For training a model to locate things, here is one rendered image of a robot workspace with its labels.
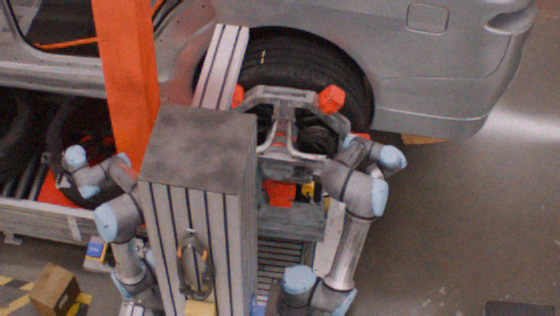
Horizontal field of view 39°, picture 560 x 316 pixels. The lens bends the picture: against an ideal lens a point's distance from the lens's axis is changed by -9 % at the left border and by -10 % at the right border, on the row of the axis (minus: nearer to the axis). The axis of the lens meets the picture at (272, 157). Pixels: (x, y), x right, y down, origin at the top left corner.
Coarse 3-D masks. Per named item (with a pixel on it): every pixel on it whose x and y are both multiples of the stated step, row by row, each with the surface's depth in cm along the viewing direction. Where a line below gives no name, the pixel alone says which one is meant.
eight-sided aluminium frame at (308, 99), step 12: (252, 96) 341; (264, 96) 339; (276, 96) 339; (288, 96) 340; (300, 96) 342; (312, 96) 339; (240, 108) 347; (312, 108) 340; (324, 120) 345; (336, 120) 345; (348, 132) 348; (336, 156) 368; (300, 168) 380; (312, 168) 377; (276, 180) 381; (288, 180) 379; (300, 180) 378
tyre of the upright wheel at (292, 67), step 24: (264, 48) 350; (288, 48) 348; (312, 48) 350; (240, 72) 348; (264, 72) 341; (288, 72) 340; (312, 72) 341; (336, 72) 348; (360, 96) 358; (360, 120) 355
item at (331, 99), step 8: (328, 88) 338; (336, 88) 338; (320, 96) 341; (328, 96) 335; (336, 96) 336; (344, 96) 339; (320, 104) 338; (328, 104) 337; (336, 104) 336; (328, 112) 341
